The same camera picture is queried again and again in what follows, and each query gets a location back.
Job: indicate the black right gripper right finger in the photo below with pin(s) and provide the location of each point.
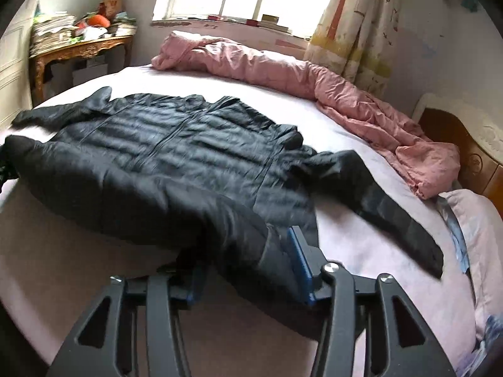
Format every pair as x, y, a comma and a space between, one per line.
327, 287

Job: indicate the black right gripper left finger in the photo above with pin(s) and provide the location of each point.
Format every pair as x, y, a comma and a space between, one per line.
172, 289

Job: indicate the black puffer jacket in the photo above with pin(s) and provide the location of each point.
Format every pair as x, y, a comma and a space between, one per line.
215, 179

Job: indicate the pink duvet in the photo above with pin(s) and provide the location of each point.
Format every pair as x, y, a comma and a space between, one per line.
429, 168

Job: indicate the pink and blue pillow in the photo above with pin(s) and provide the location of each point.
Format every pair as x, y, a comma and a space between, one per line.
475, 227

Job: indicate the wooden headboard with white trim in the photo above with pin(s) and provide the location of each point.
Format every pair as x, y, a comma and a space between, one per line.
477, 136

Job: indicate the patterned cream curtain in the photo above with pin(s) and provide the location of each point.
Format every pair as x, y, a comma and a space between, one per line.
357, 40

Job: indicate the brown box on sill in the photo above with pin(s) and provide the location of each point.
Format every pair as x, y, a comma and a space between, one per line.
270, 18

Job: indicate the carved wooden side table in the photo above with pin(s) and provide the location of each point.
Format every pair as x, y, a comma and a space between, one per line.
80, 51

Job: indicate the orange round toy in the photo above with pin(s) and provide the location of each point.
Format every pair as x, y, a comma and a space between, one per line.
98, 20

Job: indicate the stack of papers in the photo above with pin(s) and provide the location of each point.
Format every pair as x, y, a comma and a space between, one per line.
51, 31

